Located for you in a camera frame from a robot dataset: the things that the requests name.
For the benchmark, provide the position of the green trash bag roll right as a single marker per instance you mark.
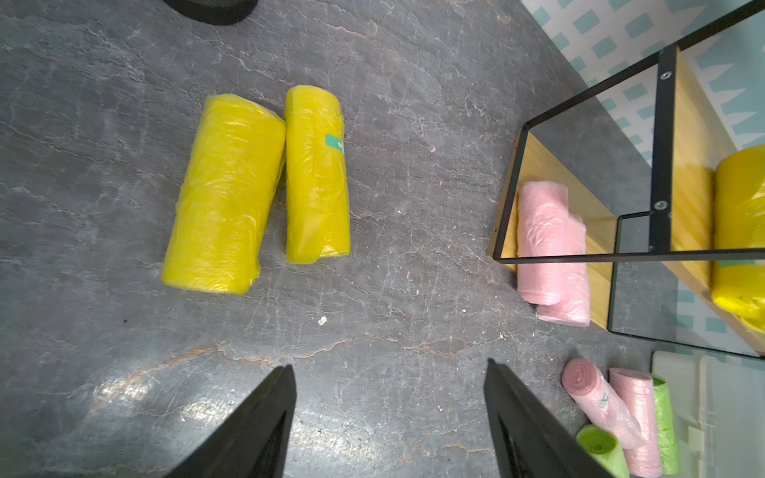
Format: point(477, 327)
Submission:
point(666, 427)

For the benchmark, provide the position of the pink trash bag roll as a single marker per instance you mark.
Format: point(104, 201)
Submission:
point(574, 308)
point(543, 215)
point(584, 382)
point(636, 390)

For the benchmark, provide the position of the yellow trash bag roll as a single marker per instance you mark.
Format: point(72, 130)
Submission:
point(317, 196)
point(224, 203)
point(738, 285)

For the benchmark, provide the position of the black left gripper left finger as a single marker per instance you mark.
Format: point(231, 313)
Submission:
point(253, 440)

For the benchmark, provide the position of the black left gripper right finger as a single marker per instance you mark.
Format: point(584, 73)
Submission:
point(528, 439)

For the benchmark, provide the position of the black tape roll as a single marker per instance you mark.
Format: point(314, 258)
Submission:
point(214, 12)

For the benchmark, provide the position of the wooden three-tier shelf black frame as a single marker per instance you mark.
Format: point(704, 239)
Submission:
point(670, 224)

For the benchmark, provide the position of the green trash bag roll floor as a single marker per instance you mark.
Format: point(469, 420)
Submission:
point(605, 448)

